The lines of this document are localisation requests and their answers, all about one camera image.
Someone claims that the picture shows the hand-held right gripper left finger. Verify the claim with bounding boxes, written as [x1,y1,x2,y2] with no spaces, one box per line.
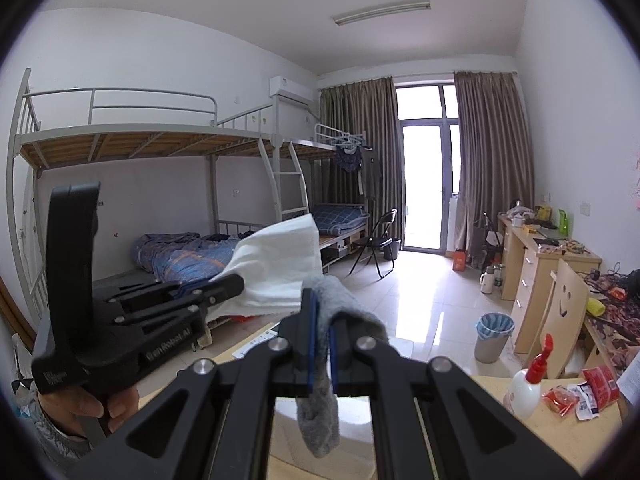
[65,285,318,480]

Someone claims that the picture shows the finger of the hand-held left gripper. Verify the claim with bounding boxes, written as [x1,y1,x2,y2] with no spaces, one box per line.
[102,273,246,311]
[112,292,223,330]

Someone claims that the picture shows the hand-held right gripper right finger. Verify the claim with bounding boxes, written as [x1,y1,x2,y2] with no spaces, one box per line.
[327,317,583,480]

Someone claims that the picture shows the grey cloth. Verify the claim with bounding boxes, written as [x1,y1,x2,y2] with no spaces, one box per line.
[294,274,389,459]

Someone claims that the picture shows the white tissue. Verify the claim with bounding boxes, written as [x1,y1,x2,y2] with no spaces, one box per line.
[207,213,324,319]

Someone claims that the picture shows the person's left forearm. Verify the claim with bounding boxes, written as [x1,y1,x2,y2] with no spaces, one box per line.
[30,410,108,463]

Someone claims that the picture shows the person's left hand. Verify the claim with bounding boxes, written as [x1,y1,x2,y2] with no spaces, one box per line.
[37,385,142,436]

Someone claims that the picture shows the blue plaid bedding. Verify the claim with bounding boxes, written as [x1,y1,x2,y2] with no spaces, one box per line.
[131,232,251,287]
[312,203,371,237]

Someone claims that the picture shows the black folding chair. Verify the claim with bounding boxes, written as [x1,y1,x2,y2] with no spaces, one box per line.
[481,212,507,263]
[348,208,400,280]

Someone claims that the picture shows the grey metal bunk bed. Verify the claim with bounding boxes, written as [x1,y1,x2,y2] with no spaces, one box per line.
[289,122,375,272]
[7,67,311,333]

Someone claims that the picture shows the grey trash bin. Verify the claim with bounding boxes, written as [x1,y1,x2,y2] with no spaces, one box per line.
[475,312,516,364]

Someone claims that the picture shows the hanging clothes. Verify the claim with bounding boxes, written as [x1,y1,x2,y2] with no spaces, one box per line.
[333,131,384,197]

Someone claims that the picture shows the white bottle red pump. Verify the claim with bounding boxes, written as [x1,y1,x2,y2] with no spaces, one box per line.
[502,332,555,419]

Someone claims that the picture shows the glass balcony door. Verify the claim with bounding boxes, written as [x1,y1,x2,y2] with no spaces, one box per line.
[394,84,461,254]

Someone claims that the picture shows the wooden desk with drawers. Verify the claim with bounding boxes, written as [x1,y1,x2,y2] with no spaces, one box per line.
[497,212,604,357]

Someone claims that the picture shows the white air conditioner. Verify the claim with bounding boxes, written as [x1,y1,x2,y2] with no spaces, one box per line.
[269,76,311,107]

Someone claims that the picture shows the brown curtain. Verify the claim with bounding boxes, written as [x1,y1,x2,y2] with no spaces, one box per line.
[318,76,401,257]
[453,71,537,262]

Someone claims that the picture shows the red snack packet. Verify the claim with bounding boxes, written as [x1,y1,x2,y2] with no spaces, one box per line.
[582,364,621,407]
[542,385,581,417]

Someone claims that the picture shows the wooden smiley face chair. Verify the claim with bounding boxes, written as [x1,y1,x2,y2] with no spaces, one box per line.
[522,258,592,382]

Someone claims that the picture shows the white snack packet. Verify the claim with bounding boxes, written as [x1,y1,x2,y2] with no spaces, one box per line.
[570,382,602,421]

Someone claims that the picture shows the dark patterned tablecloth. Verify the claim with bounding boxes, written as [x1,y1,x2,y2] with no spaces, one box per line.
[582,270,640,361]

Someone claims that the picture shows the printed paper sheet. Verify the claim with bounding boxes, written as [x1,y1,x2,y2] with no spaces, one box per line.
[616,346,640,402]

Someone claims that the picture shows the ceiling tube light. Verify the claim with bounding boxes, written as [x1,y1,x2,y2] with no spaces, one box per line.
[333,0,432,28]

